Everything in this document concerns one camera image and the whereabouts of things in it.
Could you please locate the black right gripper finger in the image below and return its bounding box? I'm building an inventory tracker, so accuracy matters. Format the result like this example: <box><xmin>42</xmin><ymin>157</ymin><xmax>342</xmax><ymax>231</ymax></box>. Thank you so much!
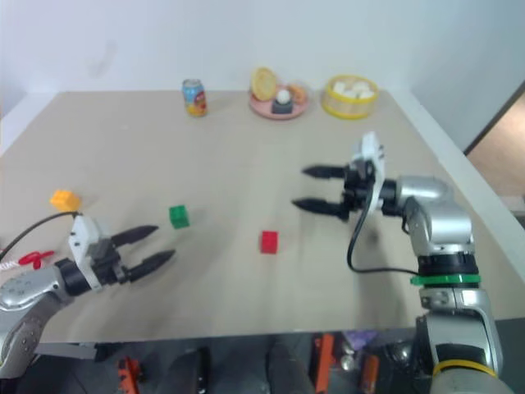
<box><xmin>301</xmin><ymin>165</ymin><xmax>349</xmax><ymax>181</ymax></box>
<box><xmin>290</xmin><ymin>197</ymin><xmax>350</xmax><ymax>223</ymax></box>

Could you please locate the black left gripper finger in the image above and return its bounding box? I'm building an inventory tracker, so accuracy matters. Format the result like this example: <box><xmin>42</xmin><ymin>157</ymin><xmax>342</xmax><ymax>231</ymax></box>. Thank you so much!
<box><xmin>122</xmin><ymin>249</ymin><xmax>177</xmax><ymax>284</ymax></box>
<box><xmin>110</xmin><ymin>224</ymin><xmax>160</xmax><ymax>248</ymax></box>

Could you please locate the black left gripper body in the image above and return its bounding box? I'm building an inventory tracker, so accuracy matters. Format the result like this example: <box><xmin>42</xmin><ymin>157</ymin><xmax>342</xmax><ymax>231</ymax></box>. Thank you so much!
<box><xmin>88</xmin><ymin>239</ymin><xmax>128</xmax><ymax>286</ymax></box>

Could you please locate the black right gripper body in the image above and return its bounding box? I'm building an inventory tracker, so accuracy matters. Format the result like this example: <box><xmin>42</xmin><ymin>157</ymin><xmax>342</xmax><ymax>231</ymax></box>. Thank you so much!
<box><xmin>341</xmin><ymin>161</ymin><xmax>375</xmax><ymax>214</ymax></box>

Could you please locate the green cube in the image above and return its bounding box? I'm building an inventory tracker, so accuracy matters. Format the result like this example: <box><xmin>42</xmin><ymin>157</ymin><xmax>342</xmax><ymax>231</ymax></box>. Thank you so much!
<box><xmin>168</xmin><ymin>204</ymin><xmax>191</xmax><ymax>230</ymax></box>

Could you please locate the red cube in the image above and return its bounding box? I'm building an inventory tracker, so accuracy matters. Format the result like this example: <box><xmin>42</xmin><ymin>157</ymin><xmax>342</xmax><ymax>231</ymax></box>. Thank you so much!
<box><xmin>260</xmin><ymin>230</ymin><xmax>280</xmax><ymax>255</ymax></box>

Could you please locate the orange cube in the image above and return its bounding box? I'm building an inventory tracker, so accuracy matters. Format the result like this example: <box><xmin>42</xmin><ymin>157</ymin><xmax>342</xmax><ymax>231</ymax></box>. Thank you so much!
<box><xmin>49</xmin><ymin>189</ymin><xmax>82</xmax><ymax>213</ymax></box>

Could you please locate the pink plate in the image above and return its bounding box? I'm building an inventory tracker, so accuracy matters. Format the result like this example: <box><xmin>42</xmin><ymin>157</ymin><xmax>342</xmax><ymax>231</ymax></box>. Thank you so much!
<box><xmin>248</xmin><ymin>90</ymin><xmax>315</xmax><ymax>121</ymax></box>

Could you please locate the yellow steamer basket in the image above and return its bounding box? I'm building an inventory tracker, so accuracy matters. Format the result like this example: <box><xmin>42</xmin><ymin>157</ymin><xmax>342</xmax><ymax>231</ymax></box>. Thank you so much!
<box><xmin>320</xmin><ymin>74</ymin><xmax>379</xmax><ymax>121</ymax></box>

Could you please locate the white egg in black cup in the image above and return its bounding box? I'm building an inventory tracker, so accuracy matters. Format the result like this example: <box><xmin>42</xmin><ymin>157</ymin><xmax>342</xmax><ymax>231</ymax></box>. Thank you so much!
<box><xmin>271</xmin><ymin>88</ymin><xmax>294</xmax><ymax>116</ymax></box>

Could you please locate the orange pastry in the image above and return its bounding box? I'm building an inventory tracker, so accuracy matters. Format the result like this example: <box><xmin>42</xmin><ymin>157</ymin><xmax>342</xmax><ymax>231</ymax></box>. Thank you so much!
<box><xmin>286</xmin><ymin>83</ymin><xmax>309</xmax><ymax>106</ymax></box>

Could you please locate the round yellow bread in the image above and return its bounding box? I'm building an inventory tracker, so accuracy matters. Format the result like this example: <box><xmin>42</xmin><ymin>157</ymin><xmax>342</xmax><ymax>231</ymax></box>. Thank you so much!
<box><xmin>250</xmin><ymin>66</ymin><xmax>280</xmax><ymax>102</ymax></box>

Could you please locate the orange black tool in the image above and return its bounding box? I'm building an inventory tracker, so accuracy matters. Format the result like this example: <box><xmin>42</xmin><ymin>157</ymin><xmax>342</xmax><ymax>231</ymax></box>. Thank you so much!
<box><xmin>116</xmin><ymin>355</ymin><xmax>148</xmax><ymax>389</ymax></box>

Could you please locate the colourful drink can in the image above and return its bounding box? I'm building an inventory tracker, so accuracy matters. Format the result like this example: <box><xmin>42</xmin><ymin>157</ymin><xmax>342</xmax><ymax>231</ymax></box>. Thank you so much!
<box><xmin>181</xmin><ymin>78</ymin><xmax>208</xmax><ymax>119</ymax></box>

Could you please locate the orange black clamp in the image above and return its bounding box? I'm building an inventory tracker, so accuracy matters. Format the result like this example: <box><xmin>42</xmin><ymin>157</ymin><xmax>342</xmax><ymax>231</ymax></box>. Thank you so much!
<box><xmin>312</xmin><ymin>333</ymin><xmax>336</xmax><ymax>392</ymax></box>

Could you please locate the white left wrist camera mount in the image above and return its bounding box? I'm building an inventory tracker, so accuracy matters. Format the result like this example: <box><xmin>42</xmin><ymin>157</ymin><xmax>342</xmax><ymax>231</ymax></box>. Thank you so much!
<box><xmin>67</xmin><ymin>213</ymin><xmax>111</xmax><ymax>292</ymax></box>

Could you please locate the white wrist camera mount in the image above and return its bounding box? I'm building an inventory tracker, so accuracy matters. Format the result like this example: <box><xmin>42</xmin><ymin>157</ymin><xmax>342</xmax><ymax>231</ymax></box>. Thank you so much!
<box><xmin>350</xmin><ymin>131</ymin><xmax>387</xmax><ymax>214</ymax></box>
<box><xmin>67</xmin><ymin>213</ymin><xmax>111</xmax><ymax>292</ymax></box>

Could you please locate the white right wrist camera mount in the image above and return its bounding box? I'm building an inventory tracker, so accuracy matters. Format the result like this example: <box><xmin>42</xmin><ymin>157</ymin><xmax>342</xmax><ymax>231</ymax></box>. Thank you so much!
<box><xmin>350</xmin><ymin>131</ymin><xmax>387</xmax><ymax>214</ymax></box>

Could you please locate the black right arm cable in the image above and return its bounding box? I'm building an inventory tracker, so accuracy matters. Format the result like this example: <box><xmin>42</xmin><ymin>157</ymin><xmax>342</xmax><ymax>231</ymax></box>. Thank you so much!
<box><xmin>346</xmin><ymin>163</ymin><xmax>420</xmax><ymax>276</ymax></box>

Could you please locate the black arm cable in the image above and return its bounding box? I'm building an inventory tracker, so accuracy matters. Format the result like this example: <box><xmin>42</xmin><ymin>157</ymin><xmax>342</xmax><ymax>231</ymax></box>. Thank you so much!
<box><xmin>346</xmin><ymin>163</ymin><xmax>420</xmax><ymax>276</ymax></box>
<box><xmin>0</xmin><ymin>210</ymin><xmax>83</xmax><ymax>263</ymax></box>

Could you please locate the red plastic propeller toy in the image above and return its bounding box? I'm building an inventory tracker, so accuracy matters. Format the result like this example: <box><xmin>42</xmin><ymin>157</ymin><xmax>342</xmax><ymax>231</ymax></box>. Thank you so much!
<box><xmin>17</xmin><ymin>250</ymin><xmax>55</xmax><ymax>271</ymax></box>

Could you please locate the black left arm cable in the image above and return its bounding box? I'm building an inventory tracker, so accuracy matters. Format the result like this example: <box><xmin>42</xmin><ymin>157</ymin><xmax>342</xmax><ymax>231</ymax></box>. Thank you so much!
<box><xmin>0</xmin><ymin>210</ymin><xmax>83</xmax><ymax>263</ymax></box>

